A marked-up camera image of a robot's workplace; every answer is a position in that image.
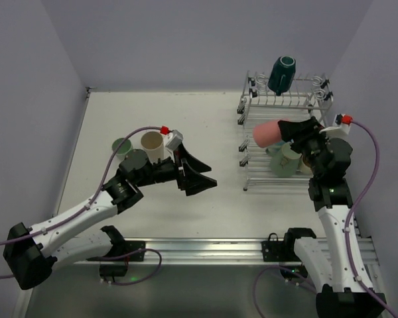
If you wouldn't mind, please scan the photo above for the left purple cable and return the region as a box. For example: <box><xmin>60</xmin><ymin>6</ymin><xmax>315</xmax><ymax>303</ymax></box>
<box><xmin>0</xmin><ymin>125</ymin><xmax>173</xmax><ymax>288</ymax></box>

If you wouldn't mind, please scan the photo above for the light green mug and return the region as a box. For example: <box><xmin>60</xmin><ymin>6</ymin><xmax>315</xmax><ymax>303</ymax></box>
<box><xmin>265</xmin><ymin>143</ymin><xmax>302</xmax><ymax>178</ymax></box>

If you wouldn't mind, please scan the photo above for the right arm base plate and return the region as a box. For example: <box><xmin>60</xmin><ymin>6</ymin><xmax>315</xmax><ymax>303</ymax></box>
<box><xmin>261</xmin><ymin>233</ymin><xmax>300</xmax><ymax>262</ymax></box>

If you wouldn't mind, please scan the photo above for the metal dish rack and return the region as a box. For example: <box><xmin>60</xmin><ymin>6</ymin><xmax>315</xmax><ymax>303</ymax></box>
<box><xmin>237</xmin><ymin>72</ymin><xmax>334</xmax><ymax>191</ymax></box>

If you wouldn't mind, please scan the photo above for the cream small cup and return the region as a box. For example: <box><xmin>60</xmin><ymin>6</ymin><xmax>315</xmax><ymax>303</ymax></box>
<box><xmin>298</xmin><ymin>156</ymin><xmax>313</xmax><ymax>176</ymax></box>

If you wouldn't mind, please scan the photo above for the dark green mug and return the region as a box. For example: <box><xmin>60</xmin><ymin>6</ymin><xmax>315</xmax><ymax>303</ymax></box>
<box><xmin>267</xmin><ymin>56</ymin><xmax>296</xmax><ymax>96</ymax></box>

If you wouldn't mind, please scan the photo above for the beige tall cup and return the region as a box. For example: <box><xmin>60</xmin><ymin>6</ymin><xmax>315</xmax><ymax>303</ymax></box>
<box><xmin>141</xmin><ymin>131</ymin><xmax>165</xmax><ymax>163</ymax></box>

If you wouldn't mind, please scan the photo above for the light blue mug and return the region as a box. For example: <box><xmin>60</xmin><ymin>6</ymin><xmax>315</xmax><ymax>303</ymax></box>
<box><xmin>271</xmin><ymin>141</ymin><xmax>285</xmax><ymax>149</ymax></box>

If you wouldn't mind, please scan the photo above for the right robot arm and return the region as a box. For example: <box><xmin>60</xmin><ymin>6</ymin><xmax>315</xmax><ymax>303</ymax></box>
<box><xmin>277</xmin><ymin>117</ymin><xmax>386</xmax><ymax>317</ymax></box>

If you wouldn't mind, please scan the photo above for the aluminium mounting rail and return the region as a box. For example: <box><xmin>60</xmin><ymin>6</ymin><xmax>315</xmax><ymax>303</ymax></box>
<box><xmin>29</xmin><ymin>237</ymin><xmax>379</xmax><ymax>266</ymax></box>

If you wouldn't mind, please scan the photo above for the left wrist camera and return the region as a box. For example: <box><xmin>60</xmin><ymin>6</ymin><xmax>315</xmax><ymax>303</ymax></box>
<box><xmin>163</xmin><ymin>130</ymin><xmax>184</xmax><ymax>152</ymax></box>

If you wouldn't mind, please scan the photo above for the pink cup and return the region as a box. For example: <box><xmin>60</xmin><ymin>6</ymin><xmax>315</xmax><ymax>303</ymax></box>
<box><xmin>253</xmin><ymin>119</ymin><xmax>286</xmax><ymax>148</ymax></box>

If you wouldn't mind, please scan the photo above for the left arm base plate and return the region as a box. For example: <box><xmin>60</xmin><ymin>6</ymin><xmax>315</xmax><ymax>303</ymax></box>
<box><xmin>99</xmin><ymin>238</ymin><xmax>147</xmax><ymax>264</ymax></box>

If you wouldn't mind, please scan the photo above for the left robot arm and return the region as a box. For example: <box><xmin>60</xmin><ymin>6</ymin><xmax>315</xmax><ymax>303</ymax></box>
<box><xmin>3</xmin><ymin>144</ymin><xmax>218</xmax><ymax>290</ymax></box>

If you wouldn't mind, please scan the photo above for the green cup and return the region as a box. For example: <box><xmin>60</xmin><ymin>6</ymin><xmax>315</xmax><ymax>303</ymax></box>
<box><xmin>111</xmin><ymin>138</ymin><xmax>133</xmax><ymax>160</ymax></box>

